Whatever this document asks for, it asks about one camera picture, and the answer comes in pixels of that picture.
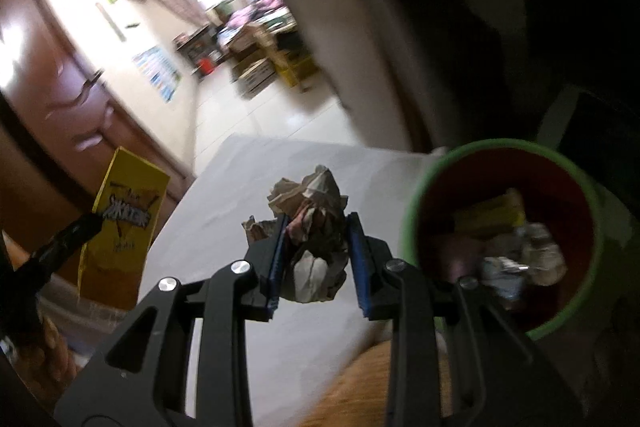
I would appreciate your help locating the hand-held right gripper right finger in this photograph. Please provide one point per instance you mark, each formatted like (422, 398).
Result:
(357, 257)

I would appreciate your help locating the long black wall hanging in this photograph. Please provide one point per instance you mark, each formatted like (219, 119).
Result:
(112, 24)

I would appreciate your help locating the white paper wrapper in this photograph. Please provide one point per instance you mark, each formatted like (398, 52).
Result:
(312, 207)

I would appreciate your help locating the dark wooden desk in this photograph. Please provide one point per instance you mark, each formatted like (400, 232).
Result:
(192, 42)

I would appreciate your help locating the dark brown wardrobe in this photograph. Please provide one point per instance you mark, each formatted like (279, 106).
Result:
(350, 32)

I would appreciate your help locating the wall poster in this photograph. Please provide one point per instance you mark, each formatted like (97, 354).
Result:
(157, 73)

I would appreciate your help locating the yellow carton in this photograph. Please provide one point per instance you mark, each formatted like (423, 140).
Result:
(492, 213)

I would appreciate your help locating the red bucket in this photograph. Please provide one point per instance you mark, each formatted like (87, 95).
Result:
(206, 66)

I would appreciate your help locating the bed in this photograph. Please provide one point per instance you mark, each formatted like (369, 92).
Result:
(250, 19)

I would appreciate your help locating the yellow plastic crate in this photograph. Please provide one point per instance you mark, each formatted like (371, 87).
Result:
(296, 69)

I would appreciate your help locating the cardboard box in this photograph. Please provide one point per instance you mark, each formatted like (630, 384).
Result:
(255, 78)

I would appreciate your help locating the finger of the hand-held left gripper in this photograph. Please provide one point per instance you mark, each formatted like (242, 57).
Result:
(65, 244)

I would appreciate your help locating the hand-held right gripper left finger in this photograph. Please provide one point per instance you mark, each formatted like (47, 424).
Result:
(277, 257)

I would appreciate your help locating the pink blanket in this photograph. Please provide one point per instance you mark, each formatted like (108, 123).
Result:
(260, 2)

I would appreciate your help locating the green-rimmed red bin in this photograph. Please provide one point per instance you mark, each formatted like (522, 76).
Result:
(550, 177)

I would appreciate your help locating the yellow snack box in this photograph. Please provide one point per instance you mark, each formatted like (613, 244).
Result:
(130, 187)

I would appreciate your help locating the brown wooden door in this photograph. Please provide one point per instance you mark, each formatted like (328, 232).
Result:
(60, 82)

